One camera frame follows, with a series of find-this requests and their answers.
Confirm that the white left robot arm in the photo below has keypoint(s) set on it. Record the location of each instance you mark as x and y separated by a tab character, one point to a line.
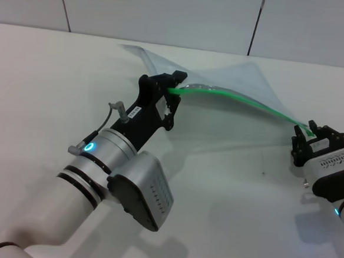
51	209

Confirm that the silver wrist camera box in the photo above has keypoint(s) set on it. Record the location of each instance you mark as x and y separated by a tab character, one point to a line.
144	192
335	164

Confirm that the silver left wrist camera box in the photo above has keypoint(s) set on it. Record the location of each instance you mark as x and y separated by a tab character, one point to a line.
144	192

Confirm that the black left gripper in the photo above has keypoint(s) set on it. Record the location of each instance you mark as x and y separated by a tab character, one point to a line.
145	112

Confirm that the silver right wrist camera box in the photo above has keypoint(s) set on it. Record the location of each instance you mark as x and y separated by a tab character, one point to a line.
335	164

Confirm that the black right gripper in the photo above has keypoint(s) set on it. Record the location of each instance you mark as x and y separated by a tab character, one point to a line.
317	146

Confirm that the clear green-zip document bag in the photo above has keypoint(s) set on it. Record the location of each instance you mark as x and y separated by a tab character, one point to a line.
222	79

